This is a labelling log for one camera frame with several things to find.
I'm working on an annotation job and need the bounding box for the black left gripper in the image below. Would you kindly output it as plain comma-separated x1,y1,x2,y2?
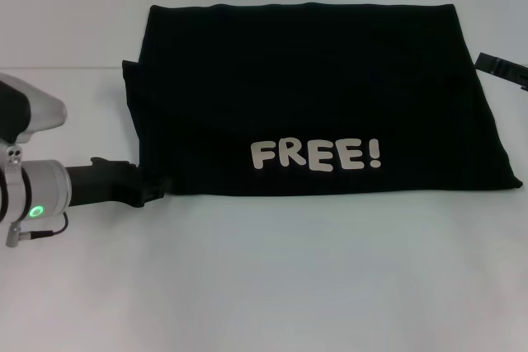
65,156,172,209

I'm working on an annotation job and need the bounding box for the black t-shirt with FREE print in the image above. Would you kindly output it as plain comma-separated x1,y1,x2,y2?
121,2,524,197

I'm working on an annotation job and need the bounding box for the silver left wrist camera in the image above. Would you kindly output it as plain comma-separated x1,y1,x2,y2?
0,73,68,145

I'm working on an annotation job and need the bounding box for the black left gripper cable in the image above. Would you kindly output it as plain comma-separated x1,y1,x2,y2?
4,211,69,249

